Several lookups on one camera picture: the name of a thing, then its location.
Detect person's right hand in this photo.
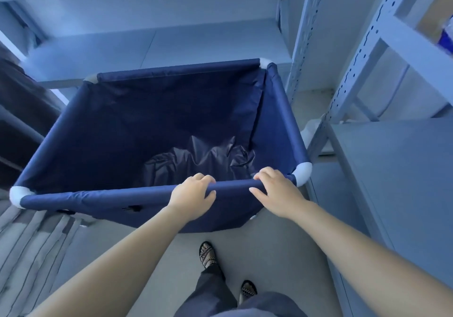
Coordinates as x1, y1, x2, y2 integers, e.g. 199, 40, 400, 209
249, 166, 312, 220

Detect person's left hand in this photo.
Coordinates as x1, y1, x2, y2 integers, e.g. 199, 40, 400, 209
166, 173, 217, 224

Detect navy fabric laundry cart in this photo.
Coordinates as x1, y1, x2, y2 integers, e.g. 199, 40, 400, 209
8, 57, 314, 235

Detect person's left forearm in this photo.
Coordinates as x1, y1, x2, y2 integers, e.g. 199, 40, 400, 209
26, 205, 193, 317

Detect person's right forearm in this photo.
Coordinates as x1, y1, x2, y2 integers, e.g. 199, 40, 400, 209
288, 199, 453, 317

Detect person's grey trousers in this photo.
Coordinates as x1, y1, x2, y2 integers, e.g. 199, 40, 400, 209
175, 264, 309, 317

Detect black woven sandal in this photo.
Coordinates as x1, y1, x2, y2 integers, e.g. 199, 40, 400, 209
198, 241, 223, 271
240, 280, 258, 306

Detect grey metal shelving rack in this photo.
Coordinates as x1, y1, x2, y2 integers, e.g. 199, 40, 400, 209
308, 0, 453, 317
0, 0, 332, 98

